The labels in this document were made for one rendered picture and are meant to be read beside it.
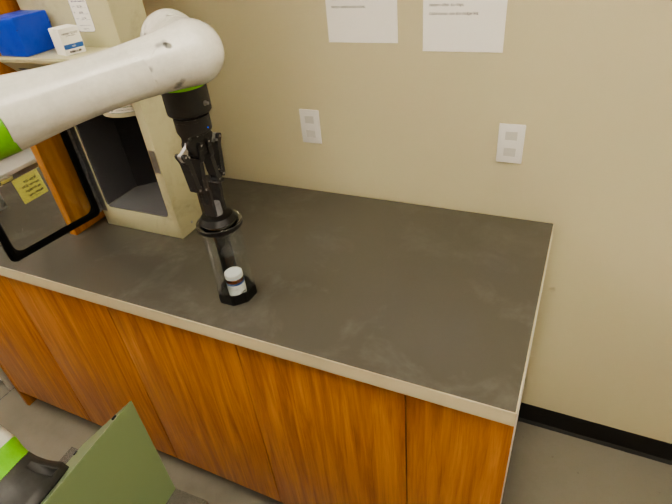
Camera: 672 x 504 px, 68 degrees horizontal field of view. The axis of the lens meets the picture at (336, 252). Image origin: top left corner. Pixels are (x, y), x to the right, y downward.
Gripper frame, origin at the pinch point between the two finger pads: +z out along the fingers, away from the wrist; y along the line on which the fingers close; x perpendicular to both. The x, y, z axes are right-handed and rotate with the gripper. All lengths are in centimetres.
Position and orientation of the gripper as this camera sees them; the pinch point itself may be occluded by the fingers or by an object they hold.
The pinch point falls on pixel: (212, 199)
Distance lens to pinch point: 119.9
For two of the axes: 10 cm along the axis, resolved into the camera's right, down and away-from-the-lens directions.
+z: 0.9, 8.1, 5.8
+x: 9.0, 1.9, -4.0
